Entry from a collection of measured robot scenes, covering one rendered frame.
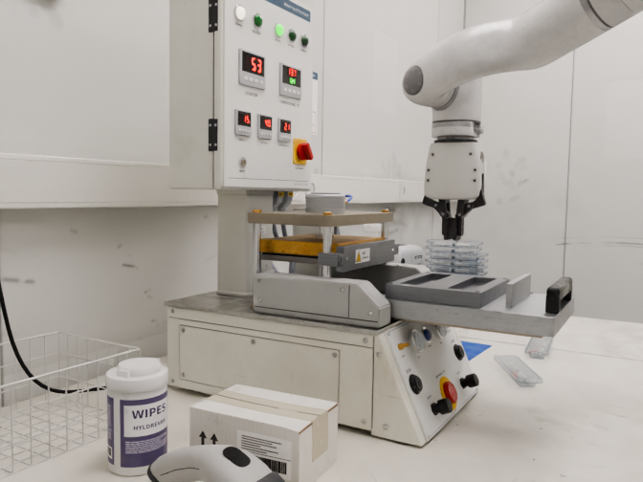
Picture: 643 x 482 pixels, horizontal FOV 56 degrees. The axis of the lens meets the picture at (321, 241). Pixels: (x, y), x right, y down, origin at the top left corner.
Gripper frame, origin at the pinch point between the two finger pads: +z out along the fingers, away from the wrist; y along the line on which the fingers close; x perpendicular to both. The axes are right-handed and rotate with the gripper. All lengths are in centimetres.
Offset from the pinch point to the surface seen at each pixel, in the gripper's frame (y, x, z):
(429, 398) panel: 0.5, 8.4, 28.5
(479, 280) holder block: -2.9, -8.3, 10.1
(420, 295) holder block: 2.0, 10.0, 10.7
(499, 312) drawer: -11.3, 11.0, 12.0
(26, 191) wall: 68, 36, -5
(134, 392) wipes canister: 29, 47, 22
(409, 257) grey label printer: 45, -95, 16
